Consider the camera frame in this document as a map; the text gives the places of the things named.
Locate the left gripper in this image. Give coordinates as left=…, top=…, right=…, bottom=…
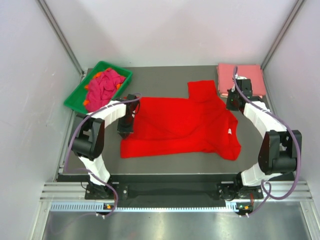
left=116, top=115, right=134, bottom=140

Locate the red t shirt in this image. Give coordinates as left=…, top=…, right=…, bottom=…
left=120, top=80, right=242, bottom=161

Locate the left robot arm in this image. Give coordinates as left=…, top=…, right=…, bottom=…
left=68, top=94, right=140, bottom=200

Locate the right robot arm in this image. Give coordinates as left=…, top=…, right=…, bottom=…
left=220, top=89, right=302, bottom=201

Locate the folded pink t shirt stack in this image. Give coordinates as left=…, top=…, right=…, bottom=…
left=216, top=63, right=267, bottom=98

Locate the magenta t shirt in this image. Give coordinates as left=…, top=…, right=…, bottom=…
left=84, top=67, right=127, bottom=113

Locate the green plastic bin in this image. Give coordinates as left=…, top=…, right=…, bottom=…
left=64, top=61, right=133, bottom=114

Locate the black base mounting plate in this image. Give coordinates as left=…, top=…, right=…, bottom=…
left=84, top=182, right=261, bottom=202

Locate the grey slotted cable duct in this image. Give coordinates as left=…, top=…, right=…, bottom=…
left=50, top=202, right=250, bottom=213

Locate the right corner aluminium post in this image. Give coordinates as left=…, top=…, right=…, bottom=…
left=260, top=0, right=306, bottom=71

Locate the corner aluminium post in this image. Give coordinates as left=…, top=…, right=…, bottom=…
left=36, top=0, right=85, bottom=76
left=260, top=0, right=306, bottom=71

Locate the left corner aluminium post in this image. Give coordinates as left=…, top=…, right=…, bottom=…
left=36, top=0, right=85, bottom=76

